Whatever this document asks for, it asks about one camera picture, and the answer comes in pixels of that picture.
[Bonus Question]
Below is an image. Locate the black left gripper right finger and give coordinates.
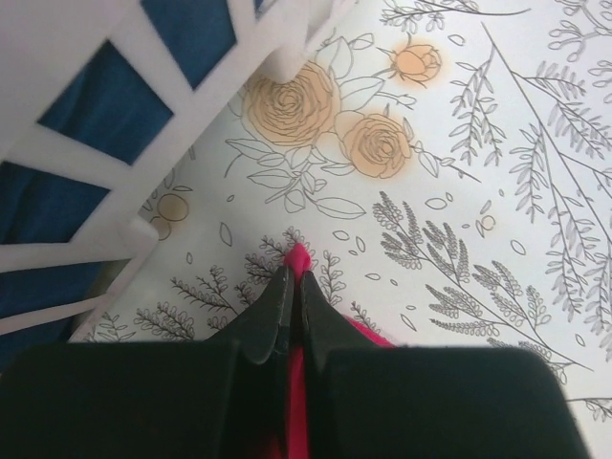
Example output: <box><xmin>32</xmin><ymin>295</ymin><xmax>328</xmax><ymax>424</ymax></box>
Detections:
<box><xmin>300</xmin><ymin>273</ymin><xmax>581</xmax><ymax>458</ymax></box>

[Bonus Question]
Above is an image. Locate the white plastic laundry basket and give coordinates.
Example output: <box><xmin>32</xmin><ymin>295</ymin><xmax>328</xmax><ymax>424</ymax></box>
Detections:
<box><xmin>1</xmin><ymin>1</ymin><xmax>350</xmax><ymax>359</ymax></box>

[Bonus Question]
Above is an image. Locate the blue t shirt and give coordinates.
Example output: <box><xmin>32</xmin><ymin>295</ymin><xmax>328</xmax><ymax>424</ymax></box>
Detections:
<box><xmin>0</xmin><ymin>0</ymin><xmax>269</xmax><ymax>322</ymax></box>

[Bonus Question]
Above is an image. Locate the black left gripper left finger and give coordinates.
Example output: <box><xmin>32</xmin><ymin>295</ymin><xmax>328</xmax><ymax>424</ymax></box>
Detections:
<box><xmin>1</xmin><ymin>267</ymin><xmax>293</xmax><ymax>458</ymax></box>

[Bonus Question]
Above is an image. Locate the floral patterned table mat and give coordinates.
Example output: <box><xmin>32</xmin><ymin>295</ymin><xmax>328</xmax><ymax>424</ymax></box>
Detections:
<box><xmin>76</xmin><ymin>1</ymin><xmax>611</xmax><ymax>458</ymax></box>

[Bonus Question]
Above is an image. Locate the bright pink t shirt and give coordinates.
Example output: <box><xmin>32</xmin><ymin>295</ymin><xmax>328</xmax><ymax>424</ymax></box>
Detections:
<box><xmin>262</xmin><ymin>244</ymin><xmax>394</xmax><ymax>458</ymax></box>

